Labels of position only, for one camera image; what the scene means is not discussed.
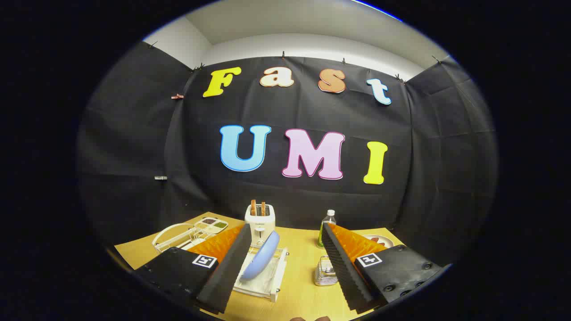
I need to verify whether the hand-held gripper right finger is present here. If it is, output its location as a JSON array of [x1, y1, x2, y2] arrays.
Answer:
[[321, 222, 449, 315]]

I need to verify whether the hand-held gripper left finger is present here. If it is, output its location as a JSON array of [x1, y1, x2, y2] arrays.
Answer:
[[134, 223, 252, 315]]

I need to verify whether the metal wire basket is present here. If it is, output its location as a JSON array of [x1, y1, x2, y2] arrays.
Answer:
[[314, 256, 339, 287]]

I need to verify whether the blue plate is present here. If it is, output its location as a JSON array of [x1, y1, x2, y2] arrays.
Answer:
[[241, 230, 281, 280]]

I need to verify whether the white wire dish rack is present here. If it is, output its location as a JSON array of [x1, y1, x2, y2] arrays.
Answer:
[[152, 222, 289, 303]]

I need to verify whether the small white dish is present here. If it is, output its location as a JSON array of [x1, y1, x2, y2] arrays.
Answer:
[[362, 235, 395, 249]]

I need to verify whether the green label drink bottle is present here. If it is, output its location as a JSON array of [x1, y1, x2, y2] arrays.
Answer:
[[318, 210, 337, 248]]

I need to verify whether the white divided seasoning tray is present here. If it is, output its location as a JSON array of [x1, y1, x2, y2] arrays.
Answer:
[[194, 217, 229, 234]]

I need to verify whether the white toaster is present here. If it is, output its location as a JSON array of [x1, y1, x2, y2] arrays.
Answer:
[[244, 204, 276, 246]]

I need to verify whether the black backdrop cloth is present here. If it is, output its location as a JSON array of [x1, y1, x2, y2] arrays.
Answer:
[[77, 41, 499, 268]]

